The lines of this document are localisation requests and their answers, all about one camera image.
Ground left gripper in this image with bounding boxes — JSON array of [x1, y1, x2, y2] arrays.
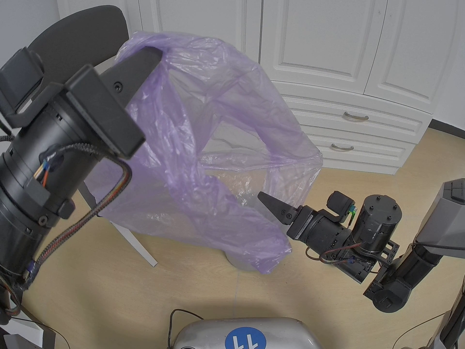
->
[[0, 46, 163, 229]]

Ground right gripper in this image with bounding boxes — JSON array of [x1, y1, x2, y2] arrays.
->
[[257, 191, 355, 262]]

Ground purple plastic bag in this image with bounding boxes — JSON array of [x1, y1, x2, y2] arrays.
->
[[84, 31, 324, 275]]

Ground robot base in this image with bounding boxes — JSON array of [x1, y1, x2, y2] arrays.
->
[[174, 317, 324, 349]]

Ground white trash bin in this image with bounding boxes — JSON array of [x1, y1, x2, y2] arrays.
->
[[205, 171, 282, 272]]

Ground white chair dark grey cushions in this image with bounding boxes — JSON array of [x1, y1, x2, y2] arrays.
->
[[27, 5, 158, 267]]

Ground white wardrobe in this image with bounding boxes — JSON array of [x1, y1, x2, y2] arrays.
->
[[54, 0, 460, 175]]

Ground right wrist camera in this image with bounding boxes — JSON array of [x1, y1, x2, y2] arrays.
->
[[326, 190, 356, 228]]

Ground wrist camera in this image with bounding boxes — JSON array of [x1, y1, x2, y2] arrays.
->
[[0, 48, 70, 130], [326, 190, 356, 228]]

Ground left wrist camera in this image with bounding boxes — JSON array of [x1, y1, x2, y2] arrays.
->
[[0, 48, 70, 130]]

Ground black cable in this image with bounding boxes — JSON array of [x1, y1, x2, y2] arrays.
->
[[168, 309, 204, 346], [394, 311, 447, 349]]

